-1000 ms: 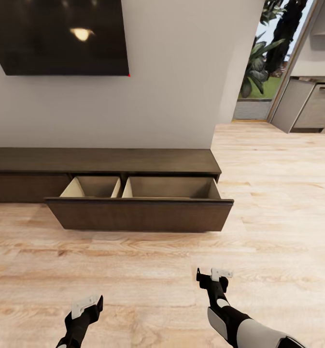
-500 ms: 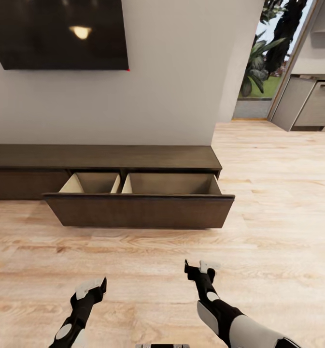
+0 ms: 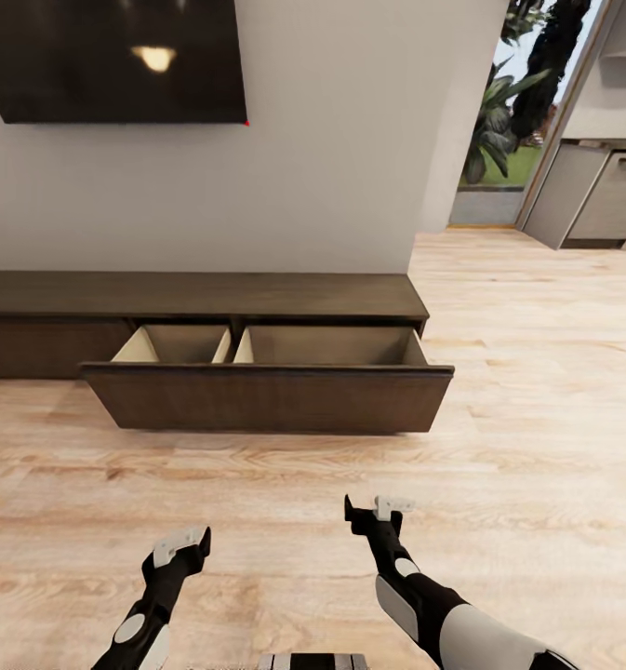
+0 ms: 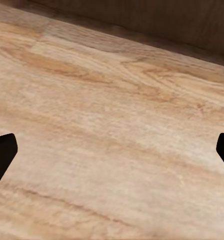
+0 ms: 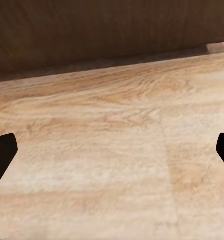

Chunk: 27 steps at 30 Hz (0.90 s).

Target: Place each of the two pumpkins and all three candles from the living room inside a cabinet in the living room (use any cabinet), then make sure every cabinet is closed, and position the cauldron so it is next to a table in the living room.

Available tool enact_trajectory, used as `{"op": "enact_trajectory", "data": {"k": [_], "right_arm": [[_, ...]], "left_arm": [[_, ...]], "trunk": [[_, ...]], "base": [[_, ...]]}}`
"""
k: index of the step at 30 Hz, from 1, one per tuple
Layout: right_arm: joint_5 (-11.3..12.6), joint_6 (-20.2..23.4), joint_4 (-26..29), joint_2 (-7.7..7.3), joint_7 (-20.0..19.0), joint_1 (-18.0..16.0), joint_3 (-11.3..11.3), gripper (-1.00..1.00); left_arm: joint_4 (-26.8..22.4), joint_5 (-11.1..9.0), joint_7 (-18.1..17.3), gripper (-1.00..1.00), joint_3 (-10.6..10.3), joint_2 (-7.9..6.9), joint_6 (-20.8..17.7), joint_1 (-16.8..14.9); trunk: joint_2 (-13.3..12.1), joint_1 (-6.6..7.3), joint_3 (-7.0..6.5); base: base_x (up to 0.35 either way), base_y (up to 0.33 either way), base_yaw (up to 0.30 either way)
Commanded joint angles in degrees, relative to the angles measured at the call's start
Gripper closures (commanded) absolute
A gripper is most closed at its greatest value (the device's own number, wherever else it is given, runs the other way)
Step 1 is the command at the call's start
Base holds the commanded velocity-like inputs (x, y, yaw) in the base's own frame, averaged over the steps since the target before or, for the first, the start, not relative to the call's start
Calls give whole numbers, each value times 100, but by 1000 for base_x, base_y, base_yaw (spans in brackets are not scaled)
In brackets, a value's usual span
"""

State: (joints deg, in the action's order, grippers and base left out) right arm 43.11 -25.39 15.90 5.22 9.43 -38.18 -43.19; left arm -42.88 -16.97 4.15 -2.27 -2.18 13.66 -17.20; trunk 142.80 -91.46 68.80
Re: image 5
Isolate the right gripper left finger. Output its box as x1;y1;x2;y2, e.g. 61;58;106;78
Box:
0;133;18;180

